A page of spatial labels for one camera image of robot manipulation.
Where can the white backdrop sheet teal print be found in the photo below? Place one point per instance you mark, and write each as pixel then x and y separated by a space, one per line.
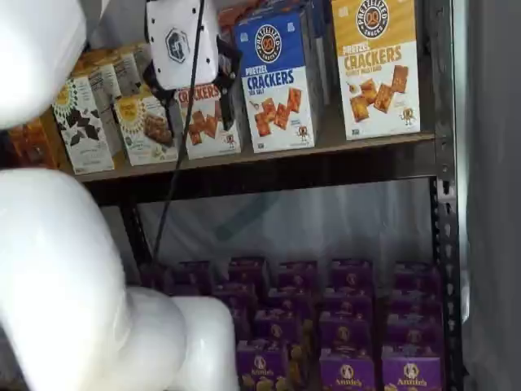
pixel 305 220

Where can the orange white pretzel crackers box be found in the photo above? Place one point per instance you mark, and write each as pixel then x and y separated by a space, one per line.
pixel 203 130

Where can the black metal shelf frame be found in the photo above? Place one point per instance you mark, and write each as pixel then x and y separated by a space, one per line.
pixel 285 183

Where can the yellow white pretzel crackers box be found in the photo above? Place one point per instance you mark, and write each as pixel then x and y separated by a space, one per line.
pixel 378 81

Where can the purple Annie's snack box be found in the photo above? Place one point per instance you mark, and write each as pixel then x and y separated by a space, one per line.
pixel 262 366
pixel 346 332
pixel 348 372
pixel 348 301
pixel 191 279
pixel 411 374
pixel 417 277
pixel 278 326
pixel 248 271
pixel 297 275
pixel 234 295
pixel 351 275
pixel 415 303
pixel 291 299
pixel 152 277
pixel 414 336

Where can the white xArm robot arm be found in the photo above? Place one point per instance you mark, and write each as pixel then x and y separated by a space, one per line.
pixel 61 264

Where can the Simple Mills sweet thins box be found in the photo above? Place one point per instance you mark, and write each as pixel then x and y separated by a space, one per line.
pixel 102 77
pixel 81 130

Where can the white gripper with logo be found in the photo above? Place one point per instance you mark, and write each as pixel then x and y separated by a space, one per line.
pixel 179 40

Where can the tan wooden shelf board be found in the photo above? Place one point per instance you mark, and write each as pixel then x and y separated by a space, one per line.
pixel 334 150

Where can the Simple Mills almond bars box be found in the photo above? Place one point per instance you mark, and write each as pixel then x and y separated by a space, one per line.
pixel 128 73
pixel 142 134

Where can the plain orange snack box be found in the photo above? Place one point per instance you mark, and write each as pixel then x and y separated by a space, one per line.
pixel 32 142

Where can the blue white pretzel crackers box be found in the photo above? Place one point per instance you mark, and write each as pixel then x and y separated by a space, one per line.
pixel 277 81

